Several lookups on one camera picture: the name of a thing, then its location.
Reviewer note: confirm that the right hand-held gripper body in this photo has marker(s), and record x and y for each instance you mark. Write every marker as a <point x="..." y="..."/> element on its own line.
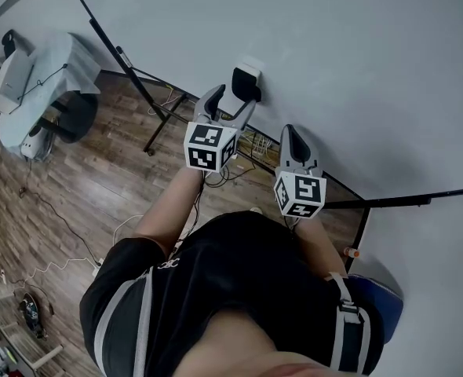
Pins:
<point x="300" y="191"/>

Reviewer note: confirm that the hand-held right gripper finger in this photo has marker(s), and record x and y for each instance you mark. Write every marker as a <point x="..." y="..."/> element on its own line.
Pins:
<point x="287" y="147"/>
<point x="308" y="151"/>

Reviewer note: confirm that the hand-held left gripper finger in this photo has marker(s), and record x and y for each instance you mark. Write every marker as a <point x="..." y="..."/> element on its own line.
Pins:
<point x="246" y="114"/>
<point x="208" y="106"/>

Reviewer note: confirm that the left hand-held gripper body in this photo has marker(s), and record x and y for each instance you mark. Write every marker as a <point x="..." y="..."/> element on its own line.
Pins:
<point x="204" y="147"/>

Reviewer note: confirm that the black and white object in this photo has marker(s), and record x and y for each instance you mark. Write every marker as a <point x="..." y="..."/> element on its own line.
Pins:
<point x="243" y="86"/>

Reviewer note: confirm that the person's right forearm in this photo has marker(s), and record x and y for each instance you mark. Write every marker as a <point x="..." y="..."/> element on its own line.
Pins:
<point x="318" y="246"/>

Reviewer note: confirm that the person's left forearm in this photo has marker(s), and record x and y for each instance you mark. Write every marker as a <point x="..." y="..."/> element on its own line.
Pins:
<point x="165" y="210"/>

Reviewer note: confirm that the black framed whiteboard on stand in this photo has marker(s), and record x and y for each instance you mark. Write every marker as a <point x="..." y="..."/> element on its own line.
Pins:
<point x="294" y="53"/>

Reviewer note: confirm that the person's shoe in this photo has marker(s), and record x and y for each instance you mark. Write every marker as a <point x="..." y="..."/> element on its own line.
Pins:
<point x="256" y="210"/>

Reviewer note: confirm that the orange capped small bottle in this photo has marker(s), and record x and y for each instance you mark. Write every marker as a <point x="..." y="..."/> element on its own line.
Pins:
<point x="351" y="252"/>

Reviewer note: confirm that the white marker pen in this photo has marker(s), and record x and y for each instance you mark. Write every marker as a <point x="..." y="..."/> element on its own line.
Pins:
<point x="122" y="56"/>

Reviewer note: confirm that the person's black shirt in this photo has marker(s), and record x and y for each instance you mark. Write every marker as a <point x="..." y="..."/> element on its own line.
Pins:
<point x="235" y="269"/>

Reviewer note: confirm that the blue bag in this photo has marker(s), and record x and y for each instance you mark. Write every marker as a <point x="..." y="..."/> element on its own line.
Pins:
<point x="380" y="308"/>

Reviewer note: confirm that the table with pale cloth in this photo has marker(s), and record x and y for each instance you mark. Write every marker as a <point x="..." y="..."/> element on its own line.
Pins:
<point x="59" y="65"/>

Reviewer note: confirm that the white floor appliance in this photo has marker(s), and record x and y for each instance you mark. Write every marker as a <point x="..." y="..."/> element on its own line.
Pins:
<point x="35" y="141"/>

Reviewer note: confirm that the person's face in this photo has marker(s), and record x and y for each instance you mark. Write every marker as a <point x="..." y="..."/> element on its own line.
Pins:
<point x="235" y="348"/>

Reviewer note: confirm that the black chair back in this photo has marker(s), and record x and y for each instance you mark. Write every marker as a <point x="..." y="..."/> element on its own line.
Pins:
<point x="8" y="41"/>

